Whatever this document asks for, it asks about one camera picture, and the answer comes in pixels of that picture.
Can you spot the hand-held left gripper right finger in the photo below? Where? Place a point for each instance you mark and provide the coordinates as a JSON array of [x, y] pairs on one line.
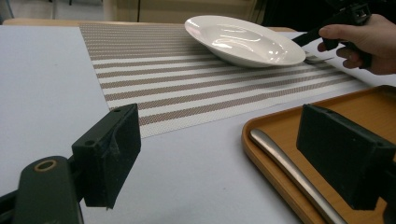
[[342, 155]]

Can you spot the light wooden furniture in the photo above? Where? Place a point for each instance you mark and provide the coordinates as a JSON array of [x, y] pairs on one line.
[[186, 11]]

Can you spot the white deep plate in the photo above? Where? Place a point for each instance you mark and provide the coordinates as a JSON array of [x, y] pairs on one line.
[[243, 40]]

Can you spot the striped woven placemat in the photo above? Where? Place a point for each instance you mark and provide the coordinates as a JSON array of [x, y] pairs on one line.
[[162, 81]]

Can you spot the brown wooden tray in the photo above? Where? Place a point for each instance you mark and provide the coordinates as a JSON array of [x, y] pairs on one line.
[[280, 124]]

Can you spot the silver table knife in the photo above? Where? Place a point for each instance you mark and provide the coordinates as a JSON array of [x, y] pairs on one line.
[[289, 171]]

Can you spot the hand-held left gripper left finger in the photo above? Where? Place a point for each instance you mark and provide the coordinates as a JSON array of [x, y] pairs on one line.
[[109, 155]]

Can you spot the white table cover sheet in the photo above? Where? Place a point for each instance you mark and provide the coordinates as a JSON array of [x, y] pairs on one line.
[[46, 77]]

